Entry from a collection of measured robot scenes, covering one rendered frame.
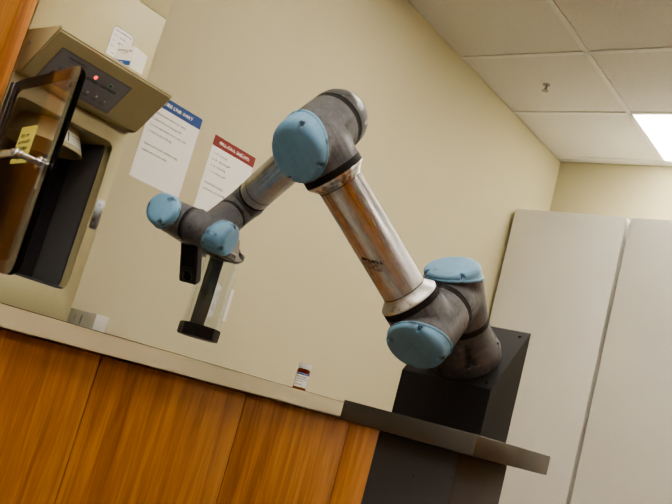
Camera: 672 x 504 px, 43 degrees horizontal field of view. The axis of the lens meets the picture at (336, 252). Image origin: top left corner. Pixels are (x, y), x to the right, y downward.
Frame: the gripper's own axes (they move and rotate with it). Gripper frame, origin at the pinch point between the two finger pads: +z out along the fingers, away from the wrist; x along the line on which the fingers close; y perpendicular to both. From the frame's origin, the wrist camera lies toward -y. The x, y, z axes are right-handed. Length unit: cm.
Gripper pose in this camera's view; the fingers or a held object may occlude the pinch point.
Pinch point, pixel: (220, 259)
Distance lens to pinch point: 213.0
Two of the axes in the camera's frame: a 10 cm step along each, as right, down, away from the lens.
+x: -9.3, -2.0, 3.1
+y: 2.7, -9.4, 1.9
